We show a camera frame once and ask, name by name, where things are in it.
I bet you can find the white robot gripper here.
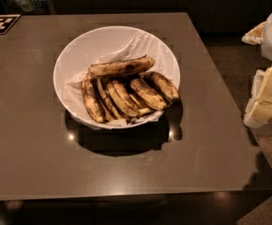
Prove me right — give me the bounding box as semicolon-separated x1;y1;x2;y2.
242;13;272;128

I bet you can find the spotted ripe banana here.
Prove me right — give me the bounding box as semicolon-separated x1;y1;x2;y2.
88;56;156;78

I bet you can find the rightmost spotted banana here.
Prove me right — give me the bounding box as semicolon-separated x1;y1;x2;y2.
144;71;179;101

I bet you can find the right centre spotted banana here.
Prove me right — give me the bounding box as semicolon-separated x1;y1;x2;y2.
129;77;167;111

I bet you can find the middle spotted banana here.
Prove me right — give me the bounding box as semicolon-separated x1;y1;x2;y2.
107;80;139;117

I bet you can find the white ceramic bowl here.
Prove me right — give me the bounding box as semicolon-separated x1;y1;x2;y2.
53;25;181;130

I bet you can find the leftmost spotted banana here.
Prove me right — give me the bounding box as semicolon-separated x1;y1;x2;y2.
82;74;105;123

